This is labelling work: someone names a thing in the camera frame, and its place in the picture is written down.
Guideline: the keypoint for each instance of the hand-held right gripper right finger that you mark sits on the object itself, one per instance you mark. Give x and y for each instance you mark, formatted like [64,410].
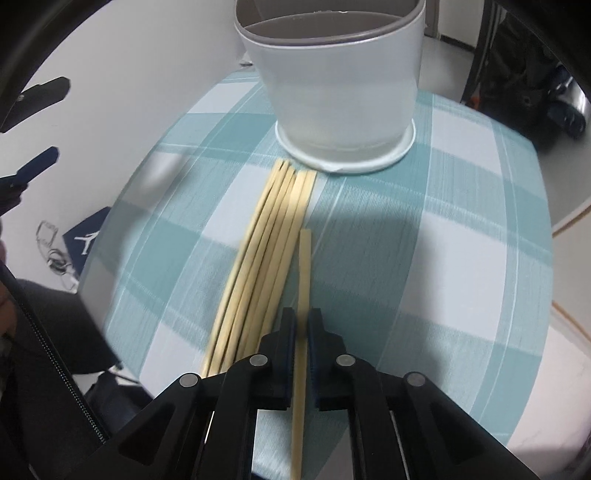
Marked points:
[316,357]

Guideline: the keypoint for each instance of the white plastic utensil holder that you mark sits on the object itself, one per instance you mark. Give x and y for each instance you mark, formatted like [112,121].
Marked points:
[341,92]

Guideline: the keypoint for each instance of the dark blue shoe box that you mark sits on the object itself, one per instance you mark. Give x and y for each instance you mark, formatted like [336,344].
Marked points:
[85,240]

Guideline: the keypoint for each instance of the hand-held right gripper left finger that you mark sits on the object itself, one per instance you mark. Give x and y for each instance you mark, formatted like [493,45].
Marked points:
[289,355]

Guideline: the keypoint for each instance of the person's dark zip jacket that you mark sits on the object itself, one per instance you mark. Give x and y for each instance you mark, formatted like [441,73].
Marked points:
[41,392]

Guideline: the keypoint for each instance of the teal checked tablecloth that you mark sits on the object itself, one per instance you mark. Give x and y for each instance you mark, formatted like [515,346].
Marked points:
[415,277]

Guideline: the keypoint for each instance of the pile of wooden chopsticks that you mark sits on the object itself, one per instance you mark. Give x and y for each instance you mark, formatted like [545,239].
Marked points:
[263,258]

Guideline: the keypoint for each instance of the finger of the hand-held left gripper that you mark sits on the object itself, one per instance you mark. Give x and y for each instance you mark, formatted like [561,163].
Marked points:
[41,97]
[39,164]

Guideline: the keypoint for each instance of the black chair frame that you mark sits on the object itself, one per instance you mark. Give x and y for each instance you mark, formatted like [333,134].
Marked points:
[480,50]

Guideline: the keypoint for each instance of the black bag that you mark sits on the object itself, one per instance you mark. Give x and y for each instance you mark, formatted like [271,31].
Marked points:
[521,78]

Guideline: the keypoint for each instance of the light wooden chopstick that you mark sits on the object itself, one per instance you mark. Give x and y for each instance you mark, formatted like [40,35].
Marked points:
[304,277]

